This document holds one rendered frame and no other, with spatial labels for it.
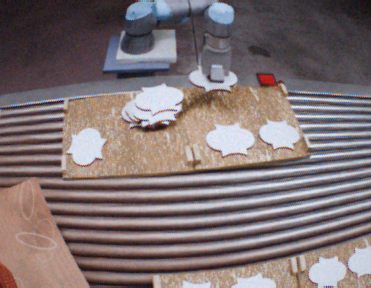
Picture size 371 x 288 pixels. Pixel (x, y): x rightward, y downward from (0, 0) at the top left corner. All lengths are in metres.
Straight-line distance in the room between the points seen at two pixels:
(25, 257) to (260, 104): 1.03
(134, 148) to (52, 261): 0.55
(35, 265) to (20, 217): 0.17
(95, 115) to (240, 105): 0.49
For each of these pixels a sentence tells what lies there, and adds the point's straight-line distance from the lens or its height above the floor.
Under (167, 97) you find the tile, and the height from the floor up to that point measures 1.00.
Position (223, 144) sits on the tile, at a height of 0.95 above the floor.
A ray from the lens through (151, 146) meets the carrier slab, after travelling 1.42.
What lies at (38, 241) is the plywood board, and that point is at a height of 1.04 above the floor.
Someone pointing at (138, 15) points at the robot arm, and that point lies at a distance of 1.74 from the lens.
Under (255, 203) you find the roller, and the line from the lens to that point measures 1.35.
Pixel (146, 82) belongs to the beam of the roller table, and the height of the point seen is 0.92.
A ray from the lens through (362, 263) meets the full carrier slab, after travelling 1.32.
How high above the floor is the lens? 2.00
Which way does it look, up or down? 48 degrees down
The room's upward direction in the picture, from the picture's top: 6 degrees clockwise
